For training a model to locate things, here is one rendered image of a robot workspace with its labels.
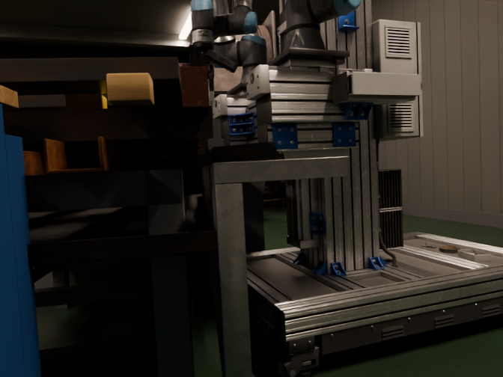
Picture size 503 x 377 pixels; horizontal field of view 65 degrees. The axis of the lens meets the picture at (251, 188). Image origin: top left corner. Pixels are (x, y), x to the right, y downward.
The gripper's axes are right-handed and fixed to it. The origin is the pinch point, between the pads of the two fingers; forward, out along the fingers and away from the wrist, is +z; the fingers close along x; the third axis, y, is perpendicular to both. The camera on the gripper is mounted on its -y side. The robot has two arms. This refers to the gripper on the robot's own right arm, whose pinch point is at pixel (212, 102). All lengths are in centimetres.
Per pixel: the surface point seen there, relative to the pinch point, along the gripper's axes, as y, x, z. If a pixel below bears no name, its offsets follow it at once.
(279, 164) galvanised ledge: -5, 85, 23
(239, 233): 1, 85, 33
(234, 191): 2, 85, 26
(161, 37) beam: 57, -613, -223
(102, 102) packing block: 23, 67, 10
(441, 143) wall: -254, -251, 9
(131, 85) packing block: 16, 82, 11
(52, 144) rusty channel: 27, 80, 18
